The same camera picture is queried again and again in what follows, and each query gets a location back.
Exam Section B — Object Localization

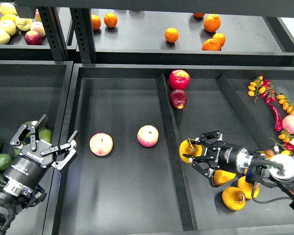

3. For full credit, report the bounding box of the cherry tomato bunch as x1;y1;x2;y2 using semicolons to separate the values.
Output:
270;128;294;157
247;75;276;103

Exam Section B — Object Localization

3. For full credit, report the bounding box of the orange front right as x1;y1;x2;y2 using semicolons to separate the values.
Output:
202;38;221;51

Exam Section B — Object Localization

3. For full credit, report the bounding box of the red apple on shelf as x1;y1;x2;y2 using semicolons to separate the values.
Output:
24;30;43;46

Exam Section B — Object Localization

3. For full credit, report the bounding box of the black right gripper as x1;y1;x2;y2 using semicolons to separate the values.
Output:
182;131;246;178

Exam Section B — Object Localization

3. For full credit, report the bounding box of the black perforated post left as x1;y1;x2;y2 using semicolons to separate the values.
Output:
37;6;69;61

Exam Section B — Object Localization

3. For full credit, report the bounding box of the dark red apple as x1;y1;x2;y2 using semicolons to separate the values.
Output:
169;89;187;110

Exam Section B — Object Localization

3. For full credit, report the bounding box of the black middle tray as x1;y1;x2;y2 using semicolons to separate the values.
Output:
52;65;294;235

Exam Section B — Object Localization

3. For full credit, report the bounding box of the pink apple left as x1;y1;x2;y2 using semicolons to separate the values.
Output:
89;133;113;156

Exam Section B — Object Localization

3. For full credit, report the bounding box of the cherry tomato bunch top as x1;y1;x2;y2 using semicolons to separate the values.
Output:
247;75;276;103

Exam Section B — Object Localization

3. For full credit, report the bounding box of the orange centre shelf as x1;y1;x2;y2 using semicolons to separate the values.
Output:
164;27;179;43

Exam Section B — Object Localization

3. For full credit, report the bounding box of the green avocado beside tray edge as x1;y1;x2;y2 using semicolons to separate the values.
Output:
39;129;53;143

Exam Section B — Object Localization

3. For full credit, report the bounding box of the black upper shelf right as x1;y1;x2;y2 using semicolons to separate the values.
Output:
91;9;294;67

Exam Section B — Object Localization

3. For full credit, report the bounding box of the black left tray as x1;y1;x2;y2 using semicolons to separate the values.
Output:
0;60;73;235

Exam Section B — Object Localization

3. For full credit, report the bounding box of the green avocado top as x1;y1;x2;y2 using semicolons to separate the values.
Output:
24;120;47;139

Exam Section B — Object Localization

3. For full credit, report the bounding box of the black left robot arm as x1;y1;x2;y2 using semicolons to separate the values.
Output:
0;115;78;235

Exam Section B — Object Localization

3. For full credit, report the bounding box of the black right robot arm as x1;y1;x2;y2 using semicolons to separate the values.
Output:
179;131;294;210

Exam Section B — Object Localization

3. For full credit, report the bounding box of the pink apple centre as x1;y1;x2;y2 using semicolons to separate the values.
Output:
137;125;159;147

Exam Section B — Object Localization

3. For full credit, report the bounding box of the pale peach on shelf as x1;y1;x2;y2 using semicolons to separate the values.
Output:
30;22;46;38

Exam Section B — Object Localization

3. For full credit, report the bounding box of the pink apple right tray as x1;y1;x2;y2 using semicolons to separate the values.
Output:
282;115;294;135

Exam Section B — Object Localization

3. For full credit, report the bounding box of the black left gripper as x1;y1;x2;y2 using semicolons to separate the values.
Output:
3;114;78;188

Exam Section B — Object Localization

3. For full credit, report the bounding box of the red chili pepper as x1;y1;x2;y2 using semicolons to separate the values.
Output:
268;103;283;132

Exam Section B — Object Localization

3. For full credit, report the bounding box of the bright red apple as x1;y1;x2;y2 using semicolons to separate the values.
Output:
169;70;191;90

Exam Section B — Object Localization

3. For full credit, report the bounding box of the orange cherry tomato vine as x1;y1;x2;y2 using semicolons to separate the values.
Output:
276;94;294;115

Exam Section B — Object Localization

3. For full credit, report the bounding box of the orange right small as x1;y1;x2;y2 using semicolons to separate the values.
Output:
212;33;226;47

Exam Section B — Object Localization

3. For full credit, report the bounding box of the pale yellow apple right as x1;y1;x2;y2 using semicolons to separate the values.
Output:
15;16;33;32

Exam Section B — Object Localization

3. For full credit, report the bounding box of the black tray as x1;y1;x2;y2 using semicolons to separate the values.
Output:
0;60;73;235
52;65;294;235

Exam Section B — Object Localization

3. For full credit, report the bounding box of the pale yellow apple middle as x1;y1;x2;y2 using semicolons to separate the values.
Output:
0;19;17;36

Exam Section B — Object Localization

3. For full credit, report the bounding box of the pink apple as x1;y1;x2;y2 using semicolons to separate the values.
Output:
89;133;113;156
137;125;159;147

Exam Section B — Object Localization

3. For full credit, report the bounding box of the cherry tomato bunch bottom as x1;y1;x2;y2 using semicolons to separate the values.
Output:
270;128;294;157

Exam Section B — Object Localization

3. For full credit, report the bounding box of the green avocado centre hidden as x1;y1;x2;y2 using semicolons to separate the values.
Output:
14;148;21;157

